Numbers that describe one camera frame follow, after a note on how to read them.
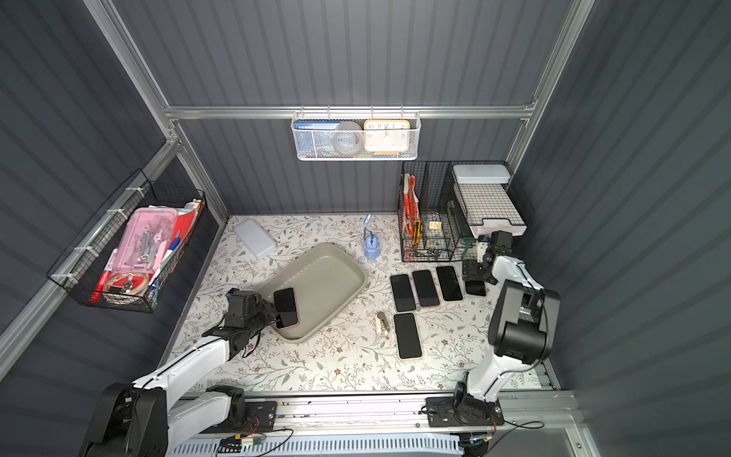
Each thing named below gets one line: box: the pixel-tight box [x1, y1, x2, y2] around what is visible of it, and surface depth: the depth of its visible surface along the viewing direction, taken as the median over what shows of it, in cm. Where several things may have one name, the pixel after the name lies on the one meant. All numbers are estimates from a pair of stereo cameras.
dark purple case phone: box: [390, 274, 416, 312], surface depth 98 cm
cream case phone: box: [412, 269, 440, 307], surface depth 101 cm
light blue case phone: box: [464, 279, 487, 297], surface depth 98 cm
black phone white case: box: [393, 312, 423, 360], surface depth 89 cm
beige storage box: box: [258, 242, 367, 343], surface depth 101 cm
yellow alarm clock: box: [362, 119, 412, 157], surface depth 90 cm
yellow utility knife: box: [412, 218, 424, 245], surface depth 114 cm
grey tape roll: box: [332, 120, 364, 157], surface depth 89 cm
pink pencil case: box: [112, 207, 178, 274], surface depth 73 cm
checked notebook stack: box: [452, 163, 528, 239], surface depth 101 cm
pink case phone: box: [273, 286, 300, 330], surface depth 96 cm
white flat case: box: [234, 218, 277, 259], surface depth 114 cm
